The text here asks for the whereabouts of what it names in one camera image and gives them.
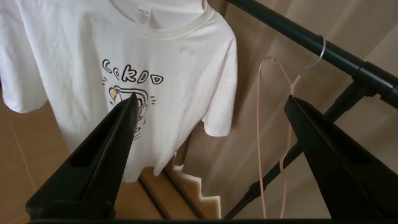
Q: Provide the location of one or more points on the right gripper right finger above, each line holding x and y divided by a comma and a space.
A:
348, 174

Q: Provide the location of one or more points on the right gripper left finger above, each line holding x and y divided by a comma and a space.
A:
93, 161

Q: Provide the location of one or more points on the white garment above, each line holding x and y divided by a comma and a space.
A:
77, 46

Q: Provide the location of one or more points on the pink clothes hanger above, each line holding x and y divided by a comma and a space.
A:
258, 124
203, 3

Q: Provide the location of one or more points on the black clothes rack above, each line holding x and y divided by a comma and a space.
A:
298, 32

